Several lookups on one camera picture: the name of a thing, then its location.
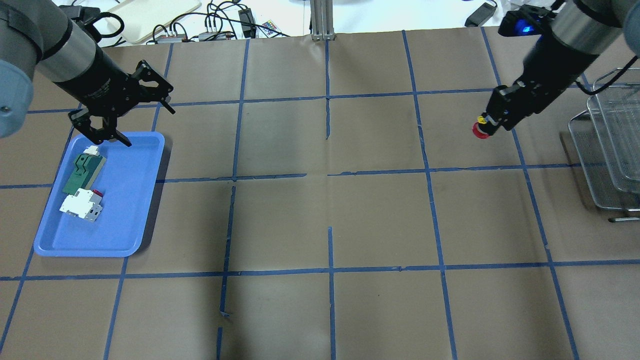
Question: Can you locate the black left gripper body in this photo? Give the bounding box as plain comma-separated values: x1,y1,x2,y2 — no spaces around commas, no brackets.
75,55,145,126

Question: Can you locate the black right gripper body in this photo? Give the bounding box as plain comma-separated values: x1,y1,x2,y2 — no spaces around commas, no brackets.
499,71,561,129

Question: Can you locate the red emergency stop button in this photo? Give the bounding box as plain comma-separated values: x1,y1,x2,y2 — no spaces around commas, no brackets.
471,112,498,140

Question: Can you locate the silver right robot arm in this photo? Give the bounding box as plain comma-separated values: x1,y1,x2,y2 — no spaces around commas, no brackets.
472,0,640,139

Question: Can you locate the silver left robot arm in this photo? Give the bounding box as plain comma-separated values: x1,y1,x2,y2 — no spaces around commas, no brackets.
0,0,175,146

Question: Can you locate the green white relay module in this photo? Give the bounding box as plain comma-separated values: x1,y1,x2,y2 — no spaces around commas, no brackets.
62,145,106,195

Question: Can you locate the beige plastic tray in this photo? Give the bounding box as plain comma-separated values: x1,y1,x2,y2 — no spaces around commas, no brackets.
107,0,202,44

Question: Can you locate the blue plastic tray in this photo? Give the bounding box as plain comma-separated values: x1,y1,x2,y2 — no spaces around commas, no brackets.
33,131,165,258

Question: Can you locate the white circuit breaker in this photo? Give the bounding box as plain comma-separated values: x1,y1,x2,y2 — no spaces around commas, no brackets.
59,188,103,223

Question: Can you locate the black power adapter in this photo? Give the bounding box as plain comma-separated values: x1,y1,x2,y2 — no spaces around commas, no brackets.
238,7,258,39

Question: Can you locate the usb hub with cables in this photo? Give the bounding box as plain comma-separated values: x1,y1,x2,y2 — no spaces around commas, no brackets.
155,27,236,45

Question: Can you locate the wire mesh shelf rack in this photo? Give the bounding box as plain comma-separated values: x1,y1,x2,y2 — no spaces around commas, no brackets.
567,67,639,223

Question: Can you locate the aluminium frame post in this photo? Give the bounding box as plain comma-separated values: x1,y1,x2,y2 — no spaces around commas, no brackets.
310,0,336,42

